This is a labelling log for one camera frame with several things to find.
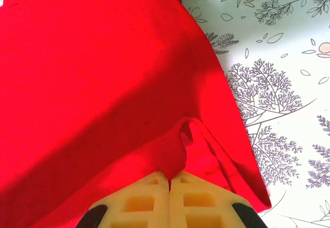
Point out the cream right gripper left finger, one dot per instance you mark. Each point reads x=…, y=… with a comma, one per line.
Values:
x=144, y=199

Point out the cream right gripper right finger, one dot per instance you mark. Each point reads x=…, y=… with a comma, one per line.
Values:
x=201, y=199

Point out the red t-shirt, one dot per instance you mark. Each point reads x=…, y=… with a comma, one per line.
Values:
x=90, y=70

